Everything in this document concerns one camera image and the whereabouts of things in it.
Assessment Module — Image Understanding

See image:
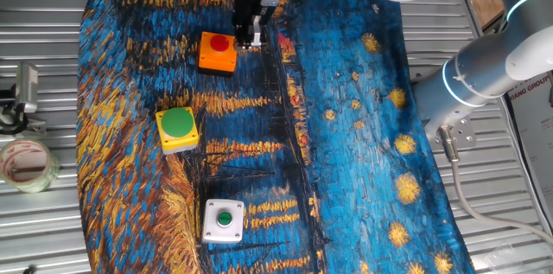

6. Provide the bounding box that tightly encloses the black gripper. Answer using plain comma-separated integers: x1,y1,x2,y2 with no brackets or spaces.
232,0,280,48

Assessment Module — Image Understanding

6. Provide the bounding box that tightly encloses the orange box red button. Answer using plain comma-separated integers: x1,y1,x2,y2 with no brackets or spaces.
197,30,238,77

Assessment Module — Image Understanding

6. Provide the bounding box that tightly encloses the yellow box green mushroom button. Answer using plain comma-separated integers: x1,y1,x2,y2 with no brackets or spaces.
154,106,200,156

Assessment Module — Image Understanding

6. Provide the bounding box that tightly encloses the white box small green button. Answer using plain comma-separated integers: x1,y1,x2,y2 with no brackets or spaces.
200,198,245,245

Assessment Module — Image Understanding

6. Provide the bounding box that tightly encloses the starry night painting tablecloth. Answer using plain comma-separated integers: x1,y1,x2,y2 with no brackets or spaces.
75,0,476,274

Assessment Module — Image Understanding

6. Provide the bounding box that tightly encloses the white clamp tool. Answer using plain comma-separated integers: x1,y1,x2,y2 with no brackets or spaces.
0,87,48,136

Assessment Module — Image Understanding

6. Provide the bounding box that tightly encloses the clear packing tape roll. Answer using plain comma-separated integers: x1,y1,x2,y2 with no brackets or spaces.
0,138,60,194

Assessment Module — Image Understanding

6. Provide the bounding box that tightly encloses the white printed poster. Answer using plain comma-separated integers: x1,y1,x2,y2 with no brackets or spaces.
505,73,553,223

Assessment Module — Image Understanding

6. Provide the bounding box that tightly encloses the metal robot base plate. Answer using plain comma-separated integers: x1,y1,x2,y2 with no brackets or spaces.
421,113,479,152

